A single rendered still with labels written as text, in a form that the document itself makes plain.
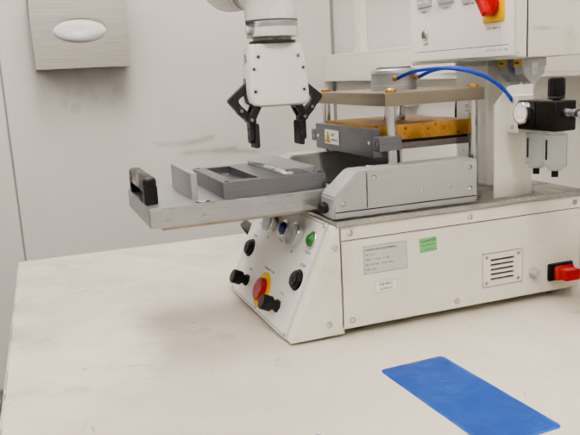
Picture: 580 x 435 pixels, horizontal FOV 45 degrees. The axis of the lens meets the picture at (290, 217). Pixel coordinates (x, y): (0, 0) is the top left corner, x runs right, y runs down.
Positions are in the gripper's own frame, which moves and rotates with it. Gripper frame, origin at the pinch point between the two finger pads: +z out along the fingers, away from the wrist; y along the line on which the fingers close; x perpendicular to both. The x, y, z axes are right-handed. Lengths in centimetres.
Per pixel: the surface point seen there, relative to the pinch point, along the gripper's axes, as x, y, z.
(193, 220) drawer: -11.1, -17.4, 10.0
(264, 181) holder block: -10.1, -6.0, 5.6
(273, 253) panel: 1.0, -1.6, 19.7
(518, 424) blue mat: -50, 9, 30
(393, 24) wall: 96, 74, -24
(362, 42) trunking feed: 115, 73, -20
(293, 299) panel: -12.9, -3.4, 23.8
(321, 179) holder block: -10.1, 3.3, 6.2
